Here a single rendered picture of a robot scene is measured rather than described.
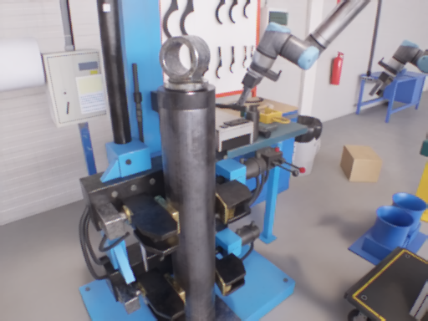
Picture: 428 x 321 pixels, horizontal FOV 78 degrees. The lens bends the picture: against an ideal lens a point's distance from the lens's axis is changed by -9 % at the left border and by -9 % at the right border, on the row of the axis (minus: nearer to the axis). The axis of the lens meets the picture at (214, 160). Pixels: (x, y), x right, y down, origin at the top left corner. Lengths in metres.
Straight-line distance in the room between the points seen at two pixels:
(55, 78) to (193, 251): 1.14
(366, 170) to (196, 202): 2.84
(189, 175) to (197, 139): 0.14
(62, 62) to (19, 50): 0.21
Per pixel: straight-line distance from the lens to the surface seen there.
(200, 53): 1.00
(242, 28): 3.86
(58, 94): 1.74
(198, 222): 1.21
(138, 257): 1.57
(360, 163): 3.67
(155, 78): 1.44
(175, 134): 1.03
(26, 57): 1.68
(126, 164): 1.27
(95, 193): 1.24
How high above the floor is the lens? 1.68
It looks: 26 degrees down
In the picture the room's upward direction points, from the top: straight up
